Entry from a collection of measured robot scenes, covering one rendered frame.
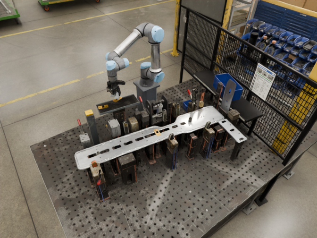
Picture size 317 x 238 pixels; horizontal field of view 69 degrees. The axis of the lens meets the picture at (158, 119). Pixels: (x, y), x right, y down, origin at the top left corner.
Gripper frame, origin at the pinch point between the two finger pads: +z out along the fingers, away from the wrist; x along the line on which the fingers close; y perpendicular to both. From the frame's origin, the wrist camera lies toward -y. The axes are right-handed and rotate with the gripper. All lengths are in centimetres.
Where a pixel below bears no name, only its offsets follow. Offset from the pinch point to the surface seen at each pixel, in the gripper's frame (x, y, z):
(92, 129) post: -9.1, 25.5, 24.8
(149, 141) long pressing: 41.4, 5.9, 23.1
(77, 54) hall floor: -299, -154, 124
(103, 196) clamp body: 36, 57, 48
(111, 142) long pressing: 16.8, 26.6, 23.0
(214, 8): -47, -264, 2
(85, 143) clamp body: 3.2, 42.7, 20.2
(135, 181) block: 45, 30, 51
